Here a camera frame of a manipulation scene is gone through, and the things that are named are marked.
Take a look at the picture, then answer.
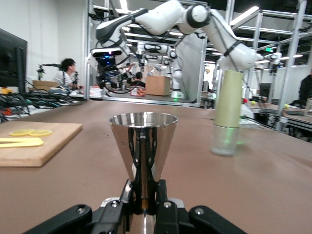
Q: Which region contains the aluminium frame post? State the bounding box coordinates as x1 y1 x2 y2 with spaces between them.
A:
277 0 308 122
84 0 92 99

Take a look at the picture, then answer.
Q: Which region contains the cardboard box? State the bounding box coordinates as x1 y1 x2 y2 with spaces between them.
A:
31 79 59 91
145 76 171 96

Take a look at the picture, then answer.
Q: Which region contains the green sleeved glass bottle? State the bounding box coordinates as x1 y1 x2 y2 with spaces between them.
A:
211 70 244 156

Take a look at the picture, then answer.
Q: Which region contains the steel double jigger cup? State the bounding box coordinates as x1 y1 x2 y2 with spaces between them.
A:
109 112 178 234

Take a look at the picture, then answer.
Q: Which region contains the white fabric screen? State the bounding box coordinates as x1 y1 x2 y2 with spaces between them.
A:
180 33 208 103

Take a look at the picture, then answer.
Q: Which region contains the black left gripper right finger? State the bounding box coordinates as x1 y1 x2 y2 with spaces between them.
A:
156 179 247 234

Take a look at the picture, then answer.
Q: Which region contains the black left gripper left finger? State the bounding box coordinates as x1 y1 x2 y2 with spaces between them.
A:
24 179 134 234

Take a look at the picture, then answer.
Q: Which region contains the wooden cutting board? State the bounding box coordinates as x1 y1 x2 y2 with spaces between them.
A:
0 121 83 168

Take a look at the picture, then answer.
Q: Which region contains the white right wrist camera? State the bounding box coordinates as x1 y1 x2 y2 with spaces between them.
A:
90 48 122 59

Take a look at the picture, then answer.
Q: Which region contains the person in black shirt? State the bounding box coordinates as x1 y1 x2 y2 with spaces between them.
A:
131 72 147 88

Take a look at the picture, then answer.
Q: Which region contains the person in dark jacket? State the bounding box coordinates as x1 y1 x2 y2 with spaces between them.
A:
298 69 312 105

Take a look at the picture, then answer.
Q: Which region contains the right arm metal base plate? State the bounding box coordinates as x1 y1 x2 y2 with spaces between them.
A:
240 114 261 129

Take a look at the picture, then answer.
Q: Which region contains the black monitor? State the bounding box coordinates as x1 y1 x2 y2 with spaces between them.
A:
0 28 28 95

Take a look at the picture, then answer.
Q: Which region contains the brown table cover sheet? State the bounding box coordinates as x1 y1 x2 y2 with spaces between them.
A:
0 98 312 234

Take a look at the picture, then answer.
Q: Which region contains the person in white shirt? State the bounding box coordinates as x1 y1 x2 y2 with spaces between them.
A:
54 58 82 90

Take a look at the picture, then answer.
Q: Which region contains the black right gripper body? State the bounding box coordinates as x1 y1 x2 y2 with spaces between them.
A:
97 58 121 83

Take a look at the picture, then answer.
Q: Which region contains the lemon slice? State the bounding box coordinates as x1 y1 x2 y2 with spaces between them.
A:
9 128 35 137
28 129 53 137

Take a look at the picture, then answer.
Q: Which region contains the red printed carton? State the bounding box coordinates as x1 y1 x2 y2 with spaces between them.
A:
130 87 146 98

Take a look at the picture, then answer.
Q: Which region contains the yellow plastic knife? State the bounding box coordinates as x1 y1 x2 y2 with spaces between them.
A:
0 140 44 148

